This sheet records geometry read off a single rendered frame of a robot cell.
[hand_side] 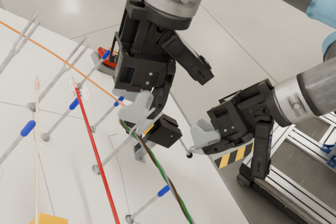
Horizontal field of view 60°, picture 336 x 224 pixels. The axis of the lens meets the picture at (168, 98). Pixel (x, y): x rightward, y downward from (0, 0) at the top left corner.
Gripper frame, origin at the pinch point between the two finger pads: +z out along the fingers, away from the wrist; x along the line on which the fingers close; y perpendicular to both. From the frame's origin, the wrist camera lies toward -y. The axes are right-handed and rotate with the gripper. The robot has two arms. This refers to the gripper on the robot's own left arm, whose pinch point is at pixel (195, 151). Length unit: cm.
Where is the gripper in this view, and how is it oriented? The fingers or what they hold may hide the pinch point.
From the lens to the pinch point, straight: 61.7
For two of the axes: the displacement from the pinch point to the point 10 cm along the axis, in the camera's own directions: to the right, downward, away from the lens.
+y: -5.0, -8.7, -0.3
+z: -7.3, 4.0, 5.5
